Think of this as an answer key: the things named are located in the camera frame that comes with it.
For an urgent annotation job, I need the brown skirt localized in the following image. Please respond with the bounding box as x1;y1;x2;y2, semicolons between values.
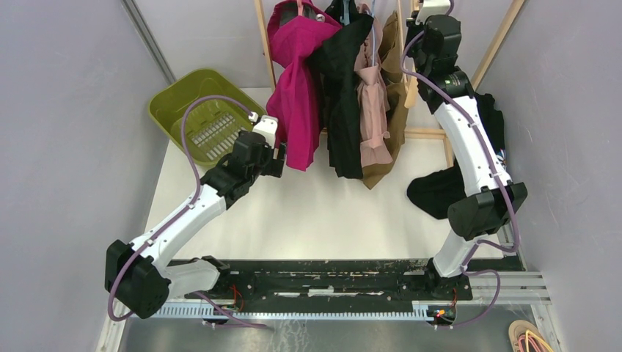
378;11;409;161

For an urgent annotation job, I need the beige wooden hanger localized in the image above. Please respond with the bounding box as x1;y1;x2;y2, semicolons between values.
396;0;418;109

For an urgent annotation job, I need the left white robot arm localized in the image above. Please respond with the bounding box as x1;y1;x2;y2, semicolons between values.
104;131;287;319

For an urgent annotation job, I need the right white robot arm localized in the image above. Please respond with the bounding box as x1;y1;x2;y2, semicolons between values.
403;12;527;299

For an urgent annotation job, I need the magenta skirt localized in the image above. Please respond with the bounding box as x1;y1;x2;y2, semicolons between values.
266;1;341;172

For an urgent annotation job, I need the pink hanger hook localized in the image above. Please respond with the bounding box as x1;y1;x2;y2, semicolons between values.
296;0;304;16

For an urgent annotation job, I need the light blue hanger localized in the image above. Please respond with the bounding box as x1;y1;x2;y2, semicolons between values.
340;0;376;66

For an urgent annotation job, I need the olive green plastic basket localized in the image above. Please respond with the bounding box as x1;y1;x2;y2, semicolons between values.
148;68;266;169

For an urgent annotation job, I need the black hanging garment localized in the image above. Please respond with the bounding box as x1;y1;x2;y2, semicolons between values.
307;1;372;179

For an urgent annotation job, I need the light pink hanging dress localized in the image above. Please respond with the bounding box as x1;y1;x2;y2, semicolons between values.
354;18;392;167

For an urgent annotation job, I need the black garment pile with flower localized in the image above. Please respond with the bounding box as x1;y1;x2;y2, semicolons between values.
406;93;506;220

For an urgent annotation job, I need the hangers bundle in corner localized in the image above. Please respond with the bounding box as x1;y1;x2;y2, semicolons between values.
508;320;554;352

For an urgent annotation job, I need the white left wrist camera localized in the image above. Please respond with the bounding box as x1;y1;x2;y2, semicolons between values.
252;115;279;149

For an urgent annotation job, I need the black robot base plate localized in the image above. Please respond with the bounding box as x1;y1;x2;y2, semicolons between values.
162;258;474;315

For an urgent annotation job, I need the wooden clothes rack frame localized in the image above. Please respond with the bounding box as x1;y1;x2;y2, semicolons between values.
253;1;525;167

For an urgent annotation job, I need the grey toothed cable rail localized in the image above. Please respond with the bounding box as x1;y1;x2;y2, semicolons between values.
153;301;433;322

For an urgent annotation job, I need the grey wall conduit strip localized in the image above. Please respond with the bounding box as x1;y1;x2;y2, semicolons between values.
120;0;176;84

